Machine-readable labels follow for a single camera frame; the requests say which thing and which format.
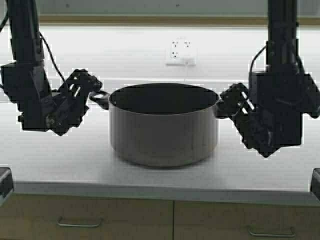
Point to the lower right wooden drawer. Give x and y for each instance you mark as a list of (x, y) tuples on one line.
[(229, 221)]

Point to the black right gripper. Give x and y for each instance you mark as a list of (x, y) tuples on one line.
[(266, 140)]

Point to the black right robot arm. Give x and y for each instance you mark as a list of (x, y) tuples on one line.
[(266, 112)]

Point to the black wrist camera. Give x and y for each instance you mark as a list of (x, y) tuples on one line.
[(27, 86), (289, 92)]

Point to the right drawer metal handle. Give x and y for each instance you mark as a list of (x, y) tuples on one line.
[(271, 234)]

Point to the left base metal bracket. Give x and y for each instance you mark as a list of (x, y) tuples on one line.
[(6, 184)]

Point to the drawer metal handle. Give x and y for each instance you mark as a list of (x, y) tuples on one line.
[(63, 223), (271, 234)]

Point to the right base metal bracket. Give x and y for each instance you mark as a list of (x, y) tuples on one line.
[(315, 183)]

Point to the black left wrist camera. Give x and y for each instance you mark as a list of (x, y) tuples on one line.
[(27, 86)]

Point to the left drawer metal handle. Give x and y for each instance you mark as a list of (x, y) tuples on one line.
[(63, 223)]

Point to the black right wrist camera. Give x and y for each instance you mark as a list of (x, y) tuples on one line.
[(289, 92)]

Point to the lower left wooden drawer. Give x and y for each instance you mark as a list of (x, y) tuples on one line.
[(34, 217)]

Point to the open upper cabinet shelf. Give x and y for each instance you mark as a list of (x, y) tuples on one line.
[(154, 12)]

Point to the grey pot with black handles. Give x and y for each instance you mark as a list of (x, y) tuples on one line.
[(161, 124)]

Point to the white power adapter plug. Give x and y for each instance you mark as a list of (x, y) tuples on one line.
[(189, 60)]

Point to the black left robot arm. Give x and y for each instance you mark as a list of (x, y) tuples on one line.
[(26, 39)]

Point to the base metal bracket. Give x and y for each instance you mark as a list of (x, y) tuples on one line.
[(315, 183), (6, 184)]

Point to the white wall outlet plate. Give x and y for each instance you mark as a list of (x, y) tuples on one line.
[(180, 47)]

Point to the wooden drawer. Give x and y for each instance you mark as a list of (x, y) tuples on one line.
[(34, 217), (229, 221)]

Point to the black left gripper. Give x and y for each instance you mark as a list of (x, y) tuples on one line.
[(64, 108)]

